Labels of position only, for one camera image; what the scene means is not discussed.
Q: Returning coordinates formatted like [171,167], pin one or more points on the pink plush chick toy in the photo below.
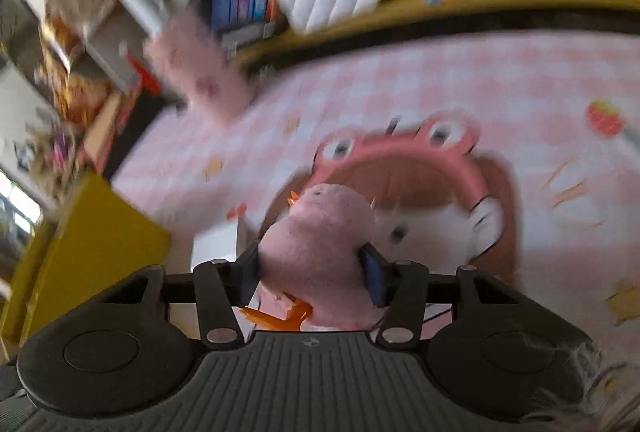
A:
[309,268]

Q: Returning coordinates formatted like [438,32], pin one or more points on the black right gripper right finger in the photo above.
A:
[399,288]

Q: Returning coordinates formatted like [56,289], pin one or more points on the white power adapter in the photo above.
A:
[223,241]

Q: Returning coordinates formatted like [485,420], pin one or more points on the pink checked tablecloth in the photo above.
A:
[530,92]

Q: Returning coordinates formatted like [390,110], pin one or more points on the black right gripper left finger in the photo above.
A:
[219,287]

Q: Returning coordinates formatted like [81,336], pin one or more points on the yellow cardboard box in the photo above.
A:
[91,243]

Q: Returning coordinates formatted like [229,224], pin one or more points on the pink cartoon cup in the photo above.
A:
[190,59]

